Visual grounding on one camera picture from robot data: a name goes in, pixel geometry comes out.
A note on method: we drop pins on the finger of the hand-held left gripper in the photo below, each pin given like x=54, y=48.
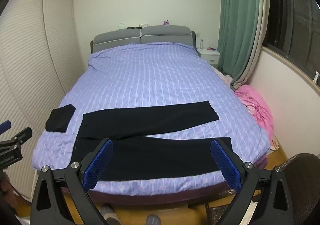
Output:
x=5, y=125
x=23, y=135

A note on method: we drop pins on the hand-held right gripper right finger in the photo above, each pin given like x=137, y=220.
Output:
x=226, y=165

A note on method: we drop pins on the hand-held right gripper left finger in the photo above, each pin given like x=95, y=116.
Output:
x=98, y=162

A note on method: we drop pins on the black pants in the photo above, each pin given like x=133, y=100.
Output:
x=150, y=125

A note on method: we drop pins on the folded black garment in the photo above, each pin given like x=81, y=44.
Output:
x=60, y=118

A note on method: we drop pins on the grey slipper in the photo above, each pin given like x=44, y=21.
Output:
x=111, y=215
x=153, y=220

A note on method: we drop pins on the pink blanket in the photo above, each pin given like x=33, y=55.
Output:
x=257, y=110

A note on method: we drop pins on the white louvered wardrobe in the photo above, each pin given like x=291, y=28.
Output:
x=32, y=60

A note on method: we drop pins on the dark wicker chair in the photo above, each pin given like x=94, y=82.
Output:
x=302, y=190

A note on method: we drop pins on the pale pink cloth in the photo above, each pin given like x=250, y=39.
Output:
x=223, y=76

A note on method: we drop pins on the bed with purple striped sheet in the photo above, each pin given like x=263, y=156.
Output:
x=150, y=75

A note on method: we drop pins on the white nightstand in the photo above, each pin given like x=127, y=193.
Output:
x=208, y=55

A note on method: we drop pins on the clear plastic bottle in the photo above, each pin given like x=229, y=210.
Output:
x=201, y=44

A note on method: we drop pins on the grey padded headboard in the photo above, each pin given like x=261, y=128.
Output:
x=142, y=35

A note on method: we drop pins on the beige curtain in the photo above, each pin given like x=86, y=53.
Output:
x=258, y=27

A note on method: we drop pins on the small white box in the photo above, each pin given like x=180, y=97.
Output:
x=143, y=25

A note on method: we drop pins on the green curtain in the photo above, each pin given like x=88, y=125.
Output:
x=237, y=20

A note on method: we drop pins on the small pink toy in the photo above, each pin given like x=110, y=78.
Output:
x=166, y=22

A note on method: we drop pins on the dark window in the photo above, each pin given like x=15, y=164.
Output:
x=292, y=15

